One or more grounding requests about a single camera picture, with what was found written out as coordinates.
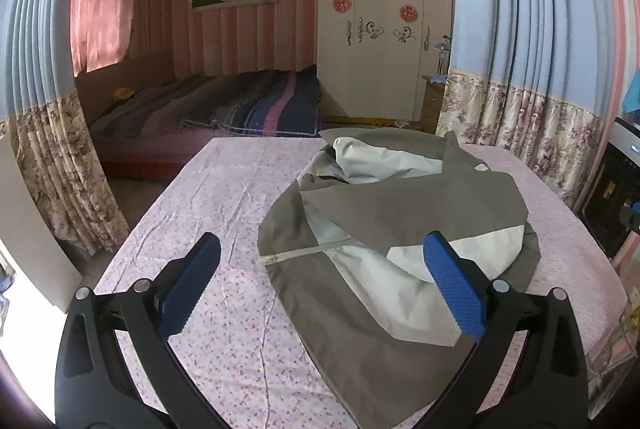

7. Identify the olive and white jacket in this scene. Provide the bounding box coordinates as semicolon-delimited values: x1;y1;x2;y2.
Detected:
257;128;540;428

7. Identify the white board at left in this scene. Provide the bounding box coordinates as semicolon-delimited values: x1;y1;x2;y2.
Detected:
1;134;81;312

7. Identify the black appliance at right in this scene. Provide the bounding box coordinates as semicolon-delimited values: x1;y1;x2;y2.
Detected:
579;118;639;259

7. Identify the bed with maroon base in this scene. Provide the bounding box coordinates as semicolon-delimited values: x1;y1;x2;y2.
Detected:
76;52;321;180

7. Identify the yellow toy on bed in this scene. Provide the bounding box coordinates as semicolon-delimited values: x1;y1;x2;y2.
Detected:
113;88;136;102

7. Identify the left blue floral curtain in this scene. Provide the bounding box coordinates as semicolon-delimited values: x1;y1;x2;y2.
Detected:
1;0;129;255

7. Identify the blue floral curtain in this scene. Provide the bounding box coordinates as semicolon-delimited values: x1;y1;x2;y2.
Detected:
1;0;129;255
437;0;615;207

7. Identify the wooden bedside cabinet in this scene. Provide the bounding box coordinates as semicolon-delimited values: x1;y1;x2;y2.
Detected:
421;76;446;134

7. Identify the striped blue pink blanket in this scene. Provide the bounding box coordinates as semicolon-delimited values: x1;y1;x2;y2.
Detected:
90;65;322;139

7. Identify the right blue floral curtain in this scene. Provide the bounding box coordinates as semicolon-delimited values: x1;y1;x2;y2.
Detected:
437;0;615;207

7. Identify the pink window curtain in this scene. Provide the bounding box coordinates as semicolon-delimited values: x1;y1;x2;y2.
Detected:
70;0;134;76

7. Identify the white wardrobe with decals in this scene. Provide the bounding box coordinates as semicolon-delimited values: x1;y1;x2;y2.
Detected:
317;0;452;120

